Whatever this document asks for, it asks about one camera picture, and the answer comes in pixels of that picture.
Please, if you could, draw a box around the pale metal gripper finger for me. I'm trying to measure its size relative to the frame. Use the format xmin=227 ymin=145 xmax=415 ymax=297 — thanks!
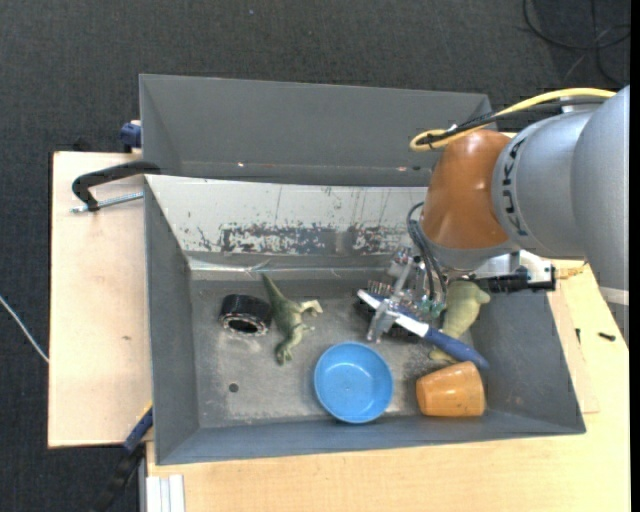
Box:
xmin=366 ymin=304 xmax=391 ymax=344
xmin=377 ymin=309 xmax=402 ymax=344

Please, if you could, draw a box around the blue and white brush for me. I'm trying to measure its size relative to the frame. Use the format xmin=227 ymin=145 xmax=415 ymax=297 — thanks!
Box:
xmin=356 ymin=279 xmax=490 ymax=370

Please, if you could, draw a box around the blue bowl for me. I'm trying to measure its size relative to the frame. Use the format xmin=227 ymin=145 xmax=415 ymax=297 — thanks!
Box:
xmin=313 ymin=341 xmax=395 ymax=425

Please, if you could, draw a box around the pale green toy dinosaur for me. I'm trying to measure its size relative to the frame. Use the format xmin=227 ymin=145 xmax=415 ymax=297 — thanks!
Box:
xmin=428 ymin=279 xmax=492 ymax=362

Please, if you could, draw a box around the dark green toy dinosaur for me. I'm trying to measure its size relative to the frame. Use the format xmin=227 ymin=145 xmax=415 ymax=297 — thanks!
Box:
xmin=261 ymin=273 xmax=324 ymax=367

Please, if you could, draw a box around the orange cup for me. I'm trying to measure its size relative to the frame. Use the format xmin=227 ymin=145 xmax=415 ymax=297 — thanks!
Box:
xmin=415 ymin=360 xmax=488 ymax=419

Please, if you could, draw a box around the grey metal bin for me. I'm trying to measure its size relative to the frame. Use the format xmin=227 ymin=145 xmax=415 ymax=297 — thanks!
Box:
xmin=138 ymin=73 xmax=587 ymax=466

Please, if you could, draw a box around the black cylinder on white bracket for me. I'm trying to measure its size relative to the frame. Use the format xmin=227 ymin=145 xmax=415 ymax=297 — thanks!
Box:
xmin=485 ymin=263 xmax=559 ymax=297

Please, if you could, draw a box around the black ring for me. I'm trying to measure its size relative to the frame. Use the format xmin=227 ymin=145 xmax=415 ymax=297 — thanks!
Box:
xmin=217 ymin=293 xmax=274 ymax=340

